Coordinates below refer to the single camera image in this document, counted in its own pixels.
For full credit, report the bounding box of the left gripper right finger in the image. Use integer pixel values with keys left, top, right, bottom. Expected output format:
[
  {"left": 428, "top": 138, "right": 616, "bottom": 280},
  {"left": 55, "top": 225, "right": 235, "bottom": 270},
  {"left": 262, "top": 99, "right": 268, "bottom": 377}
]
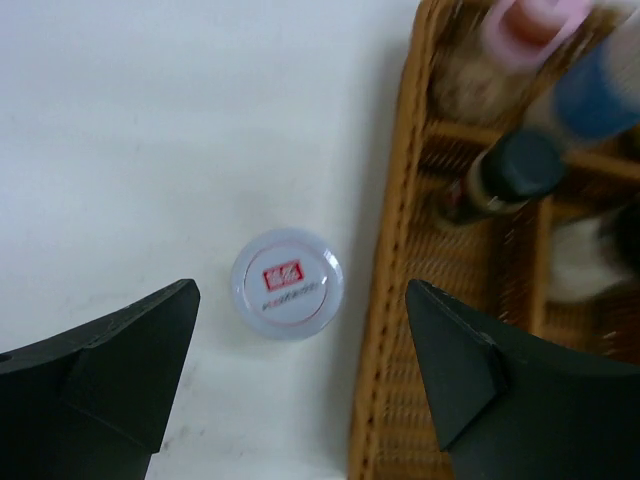
[{"left": 406, "top": 280, "right": 639, "bottom": 480}]

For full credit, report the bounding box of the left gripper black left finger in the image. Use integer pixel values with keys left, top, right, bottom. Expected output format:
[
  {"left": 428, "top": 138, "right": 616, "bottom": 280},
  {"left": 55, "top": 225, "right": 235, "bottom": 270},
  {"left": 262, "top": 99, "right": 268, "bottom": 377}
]
[{"left": 1, "top": 279, "right": 200, "bottom": 479}]

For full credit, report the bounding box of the black lid salt grinder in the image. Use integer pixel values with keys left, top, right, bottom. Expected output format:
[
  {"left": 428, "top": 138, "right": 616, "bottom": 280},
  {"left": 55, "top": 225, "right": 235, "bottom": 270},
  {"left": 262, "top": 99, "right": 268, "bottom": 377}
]
[{"left": 547, "top": 200, "right": 639, "bottom": 303}]

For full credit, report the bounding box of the small red label white jar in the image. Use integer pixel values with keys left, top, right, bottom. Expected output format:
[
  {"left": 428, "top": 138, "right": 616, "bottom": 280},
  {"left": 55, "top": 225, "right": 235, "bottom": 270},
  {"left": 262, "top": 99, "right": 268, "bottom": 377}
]
[{"left": 231, "top": 228, "right": 345, "bottom": 341}]

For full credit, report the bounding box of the black cap pepper bottle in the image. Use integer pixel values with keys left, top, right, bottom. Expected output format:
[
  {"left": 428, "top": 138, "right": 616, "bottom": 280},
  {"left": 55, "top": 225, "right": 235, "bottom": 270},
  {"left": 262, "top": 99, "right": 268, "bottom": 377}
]
[{"left": 435, "top": 128, "right": 566, "bottom": 226}]

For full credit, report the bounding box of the silver cap blue label shaker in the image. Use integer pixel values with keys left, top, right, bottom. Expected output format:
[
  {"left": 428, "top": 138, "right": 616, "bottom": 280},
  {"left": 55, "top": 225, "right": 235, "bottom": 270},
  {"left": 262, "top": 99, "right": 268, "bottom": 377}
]
[{"left": 516, "top": 1, "right": 639, "bottom": 148}]

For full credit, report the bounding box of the pink cap spice jar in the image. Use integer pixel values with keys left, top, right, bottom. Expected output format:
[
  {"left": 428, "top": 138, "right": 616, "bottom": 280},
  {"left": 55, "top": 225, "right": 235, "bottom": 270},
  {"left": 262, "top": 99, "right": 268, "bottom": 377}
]
[{"left": 431, "top": 1, "right": 591, "bottom": 125}]

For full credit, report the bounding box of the brown wicker divided tray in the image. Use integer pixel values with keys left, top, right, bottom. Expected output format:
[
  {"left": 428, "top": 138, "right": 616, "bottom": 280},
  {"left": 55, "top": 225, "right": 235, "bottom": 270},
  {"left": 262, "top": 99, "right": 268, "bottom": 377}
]
[{"left": 348, "top": 1, "right": 639, "bottom": 479}]

